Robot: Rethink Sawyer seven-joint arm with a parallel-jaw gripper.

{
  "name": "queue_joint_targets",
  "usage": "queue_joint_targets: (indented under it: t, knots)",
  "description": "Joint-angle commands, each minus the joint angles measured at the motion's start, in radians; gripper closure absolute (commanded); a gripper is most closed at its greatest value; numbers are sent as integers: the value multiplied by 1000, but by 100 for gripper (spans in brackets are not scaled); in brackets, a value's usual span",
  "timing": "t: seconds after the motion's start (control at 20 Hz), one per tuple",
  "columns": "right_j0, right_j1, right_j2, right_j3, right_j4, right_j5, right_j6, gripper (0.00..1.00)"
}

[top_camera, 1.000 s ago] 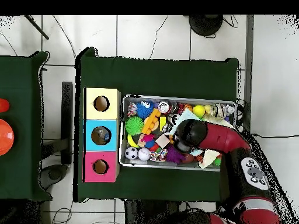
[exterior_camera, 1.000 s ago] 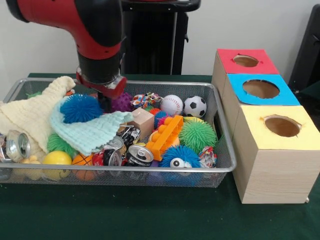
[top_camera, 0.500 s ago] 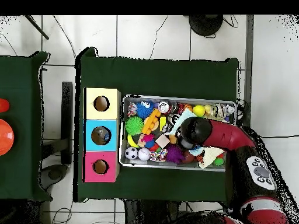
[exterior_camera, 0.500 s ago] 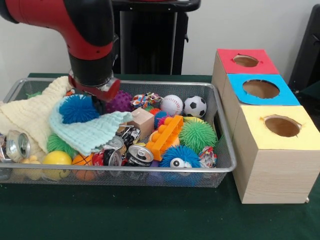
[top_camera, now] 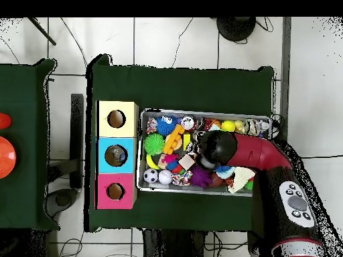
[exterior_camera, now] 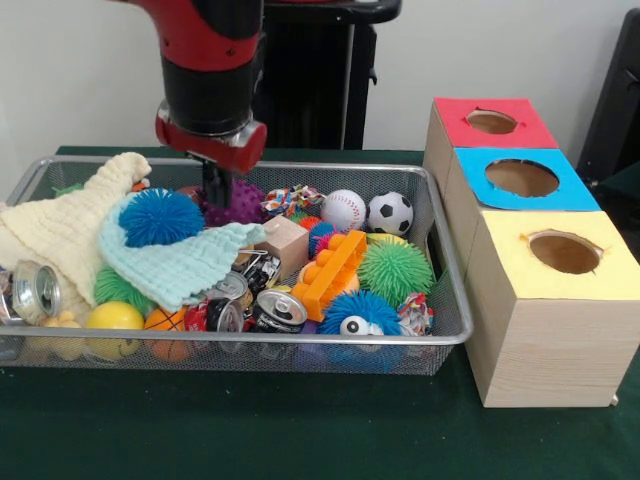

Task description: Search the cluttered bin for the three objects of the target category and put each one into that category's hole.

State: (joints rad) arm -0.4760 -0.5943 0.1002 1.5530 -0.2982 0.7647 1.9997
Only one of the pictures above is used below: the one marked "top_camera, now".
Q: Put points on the small orange basketball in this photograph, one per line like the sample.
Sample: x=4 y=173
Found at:
x=215 y=126

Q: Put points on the black round stand base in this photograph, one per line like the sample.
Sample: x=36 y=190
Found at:
x=236 y=28

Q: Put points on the small soccer ball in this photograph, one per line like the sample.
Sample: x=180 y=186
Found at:
x=150 y=176

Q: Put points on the small pink spiky ball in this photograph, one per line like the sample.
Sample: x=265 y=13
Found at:
x=169 y=159

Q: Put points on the blue spiky ball with eyes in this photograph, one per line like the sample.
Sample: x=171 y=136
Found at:
x=166 y=125

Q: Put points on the purple spiky toy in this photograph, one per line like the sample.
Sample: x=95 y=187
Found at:
x=201 y=177

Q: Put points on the black upright panel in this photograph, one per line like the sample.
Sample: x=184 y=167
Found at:
x=77 y=139

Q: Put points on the shallow clear mesh bin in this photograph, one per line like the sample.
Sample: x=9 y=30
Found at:
x=161 y=188

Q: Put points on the plain wooden cube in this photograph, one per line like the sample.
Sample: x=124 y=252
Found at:
x=187 y=161

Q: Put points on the pale blue waffle cloth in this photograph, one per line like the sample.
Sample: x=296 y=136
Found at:
x=225 y=171

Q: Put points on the grey round floor base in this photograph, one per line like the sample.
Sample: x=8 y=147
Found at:
x=63 y=199

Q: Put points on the black drink can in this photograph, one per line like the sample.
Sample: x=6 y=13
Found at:
x=188 y=122

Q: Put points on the dark green side table cloth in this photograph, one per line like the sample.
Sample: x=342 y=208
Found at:
x=27 y=203

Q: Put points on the crushed shiny silver can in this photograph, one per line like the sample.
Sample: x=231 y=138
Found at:
x=250 y=126

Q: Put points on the wooden box with three holes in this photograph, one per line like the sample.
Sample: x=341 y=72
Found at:
x=117 y=160

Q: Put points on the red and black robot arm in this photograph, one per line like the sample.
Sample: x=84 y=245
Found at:
x=268 y=160

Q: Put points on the small red object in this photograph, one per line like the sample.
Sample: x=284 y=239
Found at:
x=4 y=121

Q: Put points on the white baseball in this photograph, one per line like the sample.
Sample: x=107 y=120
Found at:
x=165 y=177

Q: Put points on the long orange toy brick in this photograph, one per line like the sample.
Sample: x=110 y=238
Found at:
x=174 y=139

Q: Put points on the cream yellow knitted cloth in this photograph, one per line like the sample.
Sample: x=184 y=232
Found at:
x=242 y=179

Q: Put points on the orange disc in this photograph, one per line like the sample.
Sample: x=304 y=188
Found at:
x=6 y=158

